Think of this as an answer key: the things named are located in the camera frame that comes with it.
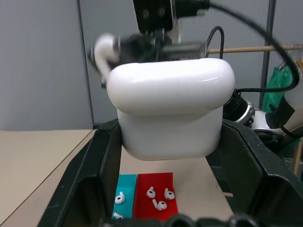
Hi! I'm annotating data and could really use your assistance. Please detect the white earbud charging case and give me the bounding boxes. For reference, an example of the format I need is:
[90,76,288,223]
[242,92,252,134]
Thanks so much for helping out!
[106,58,236,162]

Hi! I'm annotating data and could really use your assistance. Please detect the clothes hangers on rod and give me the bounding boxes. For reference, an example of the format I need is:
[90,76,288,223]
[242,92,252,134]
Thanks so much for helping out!
[276,44,303,79]

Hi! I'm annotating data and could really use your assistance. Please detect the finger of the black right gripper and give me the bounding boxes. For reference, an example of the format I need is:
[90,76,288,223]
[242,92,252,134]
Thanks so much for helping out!
[113,34,143,62]

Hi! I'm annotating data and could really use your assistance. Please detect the wooden rod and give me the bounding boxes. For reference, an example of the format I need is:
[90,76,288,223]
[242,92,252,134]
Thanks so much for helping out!
[205,44,303,54]

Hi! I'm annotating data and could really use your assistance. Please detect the thin black looped cable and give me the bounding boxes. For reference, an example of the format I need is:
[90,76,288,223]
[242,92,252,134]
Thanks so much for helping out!
[205,25,225,60]

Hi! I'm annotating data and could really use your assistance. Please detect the teal tray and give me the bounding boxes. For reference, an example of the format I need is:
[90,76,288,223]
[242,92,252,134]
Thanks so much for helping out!
[110,174,138,220]

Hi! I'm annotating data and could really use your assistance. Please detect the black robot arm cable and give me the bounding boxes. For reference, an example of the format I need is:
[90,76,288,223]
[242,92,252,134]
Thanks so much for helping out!
[174,0,300,93]

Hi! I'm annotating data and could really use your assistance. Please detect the green bag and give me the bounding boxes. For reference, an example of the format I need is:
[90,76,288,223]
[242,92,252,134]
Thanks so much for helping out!
[262,66,299,114]

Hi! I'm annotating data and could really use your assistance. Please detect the wooden stick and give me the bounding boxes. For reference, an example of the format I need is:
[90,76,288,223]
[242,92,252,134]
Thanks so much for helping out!
[292,141,303,176]

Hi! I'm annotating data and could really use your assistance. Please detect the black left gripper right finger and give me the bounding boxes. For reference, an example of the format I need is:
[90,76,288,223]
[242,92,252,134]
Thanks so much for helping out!
[205,119,303,227]

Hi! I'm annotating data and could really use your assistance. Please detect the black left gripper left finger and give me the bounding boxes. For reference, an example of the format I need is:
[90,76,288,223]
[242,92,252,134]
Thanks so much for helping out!
[39,118,124,227]

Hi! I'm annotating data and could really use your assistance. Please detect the red tray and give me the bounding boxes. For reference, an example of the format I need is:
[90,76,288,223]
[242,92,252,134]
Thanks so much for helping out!
[132,172,179,222]

